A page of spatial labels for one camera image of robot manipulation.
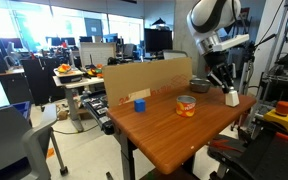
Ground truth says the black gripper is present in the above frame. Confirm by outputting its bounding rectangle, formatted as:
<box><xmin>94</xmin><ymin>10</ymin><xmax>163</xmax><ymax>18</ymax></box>
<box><xmin>203</xmin><ymin>49</ymin><xmax>236</xmax><ymax>95</ymax></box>

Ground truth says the white salt shaker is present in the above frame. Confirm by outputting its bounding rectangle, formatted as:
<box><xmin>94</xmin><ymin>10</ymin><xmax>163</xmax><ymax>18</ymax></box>
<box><xmin>224</xmin><ymin>87</ymin><xmax>241</xmax><ymax>108</ymax></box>

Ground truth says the metal bowl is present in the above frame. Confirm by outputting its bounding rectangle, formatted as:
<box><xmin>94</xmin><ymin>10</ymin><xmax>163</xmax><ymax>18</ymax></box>
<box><xmin>188</xmin><ymin>78</ymin><xmax>213</xmax><ymax>94</ymax></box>

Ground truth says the orange yellow food can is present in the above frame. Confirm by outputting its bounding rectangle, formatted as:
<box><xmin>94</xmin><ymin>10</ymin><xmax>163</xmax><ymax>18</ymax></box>
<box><xmin>175</xmin><ymin>95</ymin><xmax>197</xmax><ymax>118</ymax></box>

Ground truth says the metal equipment rack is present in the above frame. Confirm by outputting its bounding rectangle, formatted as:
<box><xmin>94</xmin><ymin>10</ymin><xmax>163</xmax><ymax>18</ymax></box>
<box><xmin>259</xmin><ymin>0</ymin><xmax>288</xmax><ymax>105</ymax></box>

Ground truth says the yellow emergency stop box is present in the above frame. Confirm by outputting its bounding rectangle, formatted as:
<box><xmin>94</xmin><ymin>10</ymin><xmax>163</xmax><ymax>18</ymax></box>
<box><xmin>263</xmin><ymin>100</ymin><xmax>288</xmax><ymax>134</ymax></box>

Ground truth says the black computer monitor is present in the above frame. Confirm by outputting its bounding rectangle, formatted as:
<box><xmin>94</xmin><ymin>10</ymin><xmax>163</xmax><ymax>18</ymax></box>
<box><xmin>143</xmin><ymin>27</ymin><xmax>174</xmax><ymax>54</ymax></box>

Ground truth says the cardboard board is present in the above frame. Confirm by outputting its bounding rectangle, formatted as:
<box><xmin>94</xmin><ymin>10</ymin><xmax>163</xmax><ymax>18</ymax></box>
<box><xmin>102</xmin><ymin>56</ymin><xmax>194</xmax><ymax>109</ymax></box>

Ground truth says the orange black bar clamp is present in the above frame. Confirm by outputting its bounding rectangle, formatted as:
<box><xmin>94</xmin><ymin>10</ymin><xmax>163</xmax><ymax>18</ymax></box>
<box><xmin>275</xmin><ymin>131</ymin><xmax>288</xmax><ymax>142</ymax></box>

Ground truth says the blue cube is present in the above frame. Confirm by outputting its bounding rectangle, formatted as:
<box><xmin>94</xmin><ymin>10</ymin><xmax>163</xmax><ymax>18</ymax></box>
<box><xmin>133</xmin><ymin>98</ymin><xmax>147</xmax><ymax>113</ymax></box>

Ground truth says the black desk leg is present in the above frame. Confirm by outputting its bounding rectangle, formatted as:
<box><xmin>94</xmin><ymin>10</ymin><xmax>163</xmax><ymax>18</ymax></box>
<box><xmin>118</xmin><ymin>132</ymin><xmax>137</xmax><ymax>180</ymax></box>

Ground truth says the toy fruit pile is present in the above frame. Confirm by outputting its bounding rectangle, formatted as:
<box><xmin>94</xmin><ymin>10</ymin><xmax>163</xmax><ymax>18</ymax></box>
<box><xmin>86</xmin><ymin>63</ymin><xmax>105</xmax><ymax>79</ymax></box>

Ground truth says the white panel board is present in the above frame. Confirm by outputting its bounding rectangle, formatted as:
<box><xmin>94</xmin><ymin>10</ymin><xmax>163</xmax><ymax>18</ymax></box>
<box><xmin>79</xmin><ymin>41</ymin><xmax>117</xmax><ymax>68</ymax></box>

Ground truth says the black equipment strip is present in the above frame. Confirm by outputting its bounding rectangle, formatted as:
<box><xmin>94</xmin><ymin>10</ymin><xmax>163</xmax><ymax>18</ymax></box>
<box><xmin>81</xmin><ymin>92</ymin><xmax>116</xmax><ymax>136</ymax></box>

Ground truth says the white side table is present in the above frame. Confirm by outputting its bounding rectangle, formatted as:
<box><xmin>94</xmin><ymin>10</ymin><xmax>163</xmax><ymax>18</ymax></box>
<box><xmin>52</xmin><ymin>75</ymin><xmax>105</xmax><ymax>133</ymax></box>

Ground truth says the tray with toy fruit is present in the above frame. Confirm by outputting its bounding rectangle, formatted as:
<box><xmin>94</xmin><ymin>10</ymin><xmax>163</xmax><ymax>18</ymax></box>
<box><xmin>53</xmin><ymin>63</ymin><xmax>85</xmax><ymax>85</ymax></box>

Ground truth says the small cardboard box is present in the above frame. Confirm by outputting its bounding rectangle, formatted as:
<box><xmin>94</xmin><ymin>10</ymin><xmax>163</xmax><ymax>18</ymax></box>
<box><xmin>57</xmin><ymin>109</ymin><xmax>69</xmax><ymax>121</ymax></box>

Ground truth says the blue plastic bin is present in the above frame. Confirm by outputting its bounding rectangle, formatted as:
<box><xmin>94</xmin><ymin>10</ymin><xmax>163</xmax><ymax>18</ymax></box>
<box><xmin>11</xmin><ymin>100</ymin><xmax>32</xmax><ymax>121</ymax></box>

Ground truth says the grey office chair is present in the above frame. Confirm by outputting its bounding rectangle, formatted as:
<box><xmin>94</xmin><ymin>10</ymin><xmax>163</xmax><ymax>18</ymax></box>
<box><xmin>0</xmin><ymin>103</ymin><xmax>69</xmax><ymax>180</ymax></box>

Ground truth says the black camera tripod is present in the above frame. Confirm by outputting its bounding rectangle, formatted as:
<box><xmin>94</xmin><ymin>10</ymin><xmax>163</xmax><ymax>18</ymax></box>
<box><xmin>230</xmin><ymin>33</ymin><xmax>278</xmax><ymax>133</ymax></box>

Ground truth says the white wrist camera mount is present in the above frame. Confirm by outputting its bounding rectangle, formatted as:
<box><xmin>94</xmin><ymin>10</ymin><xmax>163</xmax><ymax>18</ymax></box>
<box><xmin>213</xmin><ymin>33</ymin><xmax>251</xmax><ymax>53</ymax></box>

